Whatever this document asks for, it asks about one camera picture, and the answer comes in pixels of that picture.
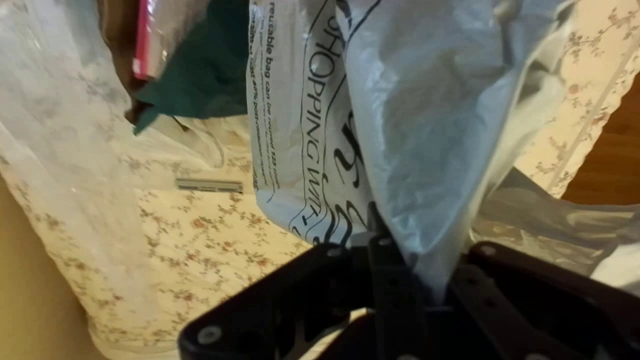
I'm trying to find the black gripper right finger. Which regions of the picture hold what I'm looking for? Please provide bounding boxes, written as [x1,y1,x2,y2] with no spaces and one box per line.
[425,238,640,360]

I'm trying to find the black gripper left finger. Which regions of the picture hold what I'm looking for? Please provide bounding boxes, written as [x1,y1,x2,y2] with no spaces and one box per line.
[177,204,431,360]

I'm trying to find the grey plastic shopping bag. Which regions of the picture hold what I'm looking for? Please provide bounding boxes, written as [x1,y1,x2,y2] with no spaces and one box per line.
[244,0,640,303]

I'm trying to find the floral bedsheet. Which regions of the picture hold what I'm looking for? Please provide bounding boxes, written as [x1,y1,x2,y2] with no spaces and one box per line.
[0,0,640,360]

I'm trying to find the small grey strip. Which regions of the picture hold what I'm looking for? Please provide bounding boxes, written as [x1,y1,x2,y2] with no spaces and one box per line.
[174,176,246,197]

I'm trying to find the teal cloth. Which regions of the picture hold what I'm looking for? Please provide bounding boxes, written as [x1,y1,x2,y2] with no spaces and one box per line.
[124,0,255,136]

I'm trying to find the clear pouch with pink trim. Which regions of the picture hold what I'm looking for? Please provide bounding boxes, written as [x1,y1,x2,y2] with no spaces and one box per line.
[129,0,172,84]

